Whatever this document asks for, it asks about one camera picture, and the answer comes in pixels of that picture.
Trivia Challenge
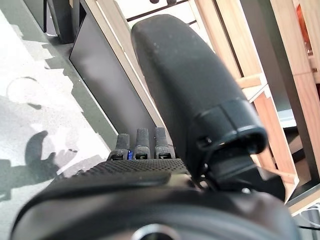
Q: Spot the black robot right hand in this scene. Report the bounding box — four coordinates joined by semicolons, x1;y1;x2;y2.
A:
9;14;301;240

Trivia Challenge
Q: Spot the wooden display shelf frame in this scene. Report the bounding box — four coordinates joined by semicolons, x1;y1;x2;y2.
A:
68;0;320;218

